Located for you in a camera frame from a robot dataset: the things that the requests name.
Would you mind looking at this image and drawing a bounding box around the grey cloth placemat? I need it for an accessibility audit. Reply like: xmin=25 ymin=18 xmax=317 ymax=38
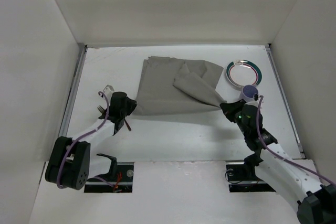
xmin=134 ymin=56 xmax=225 ymax=116

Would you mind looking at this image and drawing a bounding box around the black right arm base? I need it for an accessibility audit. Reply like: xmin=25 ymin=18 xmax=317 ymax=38
xmin=225 ymin=154 xmax=275 ymax=193

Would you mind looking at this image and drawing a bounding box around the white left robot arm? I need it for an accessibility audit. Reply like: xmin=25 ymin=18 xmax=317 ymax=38
xmin=45 ymin=91 xmax=137 ymax=190

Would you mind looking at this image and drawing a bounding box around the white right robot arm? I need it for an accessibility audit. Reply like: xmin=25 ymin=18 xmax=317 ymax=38
xmin=220 ymin=99 xmax=335 ymax=223

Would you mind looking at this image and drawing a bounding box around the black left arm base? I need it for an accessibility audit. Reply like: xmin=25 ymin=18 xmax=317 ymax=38
xmin=84 ymin=154 xmax=134 ymax=194

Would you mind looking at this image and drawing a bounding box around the brown wooden fork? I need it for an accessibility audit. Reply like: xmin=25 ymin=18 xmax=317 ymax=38
xmin=97 ymin=105 xmax=106 ymax=114

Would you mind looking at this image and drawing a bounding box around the brown wooden spoon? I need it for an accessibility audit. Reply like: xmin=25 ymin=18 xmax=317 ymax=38
xmin=124 ymin=119 xmax=132 ymax=131

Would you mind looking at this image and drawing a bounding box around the lilac plastic cup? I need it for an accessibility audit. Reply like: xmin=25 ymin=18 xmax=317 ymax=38
xmin=239 ymin=85 xmax=259 ymax=102

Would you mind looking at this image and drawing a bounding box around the white plate green rim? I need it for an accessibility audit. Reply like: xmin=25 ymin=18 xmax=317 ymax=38
xmin=225 ymin=60 xmax=263 ymax=88

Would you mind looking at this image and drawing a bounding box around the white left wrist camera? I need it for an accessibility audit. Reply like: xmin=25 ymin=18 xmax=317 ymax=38
xmin=102 ymin=84 xmax=114 ymax=100

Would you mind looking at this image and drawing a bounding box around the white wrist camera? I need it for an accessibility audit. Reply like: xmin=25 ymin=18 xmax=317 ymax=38
xmin=251 ymin=94 xmax=264 ymax=106
xmin=102 ymin=84 xmax=114 ymax=100

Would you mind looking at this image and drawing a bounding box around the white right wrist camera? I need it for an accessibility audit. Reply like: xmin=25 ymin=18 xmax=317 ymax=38
xmin=251 ymin=94 xmax=264 ymax=106

